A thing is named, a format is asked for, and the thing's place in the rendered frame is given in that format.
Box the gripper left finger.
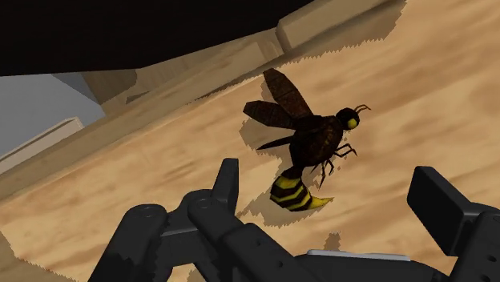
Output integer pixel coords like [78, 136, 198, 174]
[87, 157, 325, 282]

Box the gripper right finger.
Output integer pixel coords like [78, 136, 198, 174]
[406, 165, 500, 282]

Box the brown and yellow wasp toy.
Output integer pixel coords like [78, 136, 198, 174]
[243, 67, 372, 212]

